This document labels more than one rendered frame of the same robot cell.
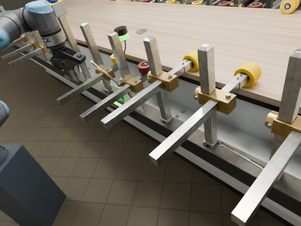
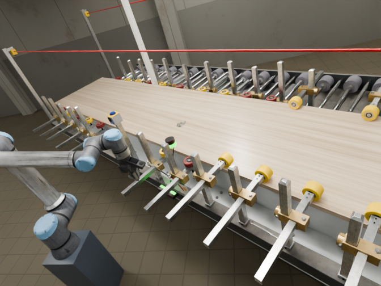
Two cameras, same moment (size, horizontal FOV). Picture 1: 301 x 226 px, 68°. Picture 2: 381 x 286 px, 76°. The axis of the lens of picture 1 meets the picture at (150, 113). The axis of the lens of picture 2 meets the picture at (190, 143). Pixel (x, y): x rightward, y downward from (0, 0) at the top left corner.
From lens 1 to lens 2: 0.53 m
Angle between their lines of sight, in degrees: 5
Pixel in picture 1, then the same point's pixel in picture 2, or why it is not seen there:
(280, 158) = (281, 239)
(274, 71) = (283, 167)
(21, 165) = (90, 247)
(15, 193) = (88, 272)
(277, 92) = not seen: hidden behind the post
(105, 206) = (161, 276)
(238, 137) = (264, 213)
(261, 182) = (270, 256)
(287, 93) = (282, 200)
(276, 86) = not seen: hidden behind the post
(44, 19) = (117, 143)
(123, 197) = (176, 266)
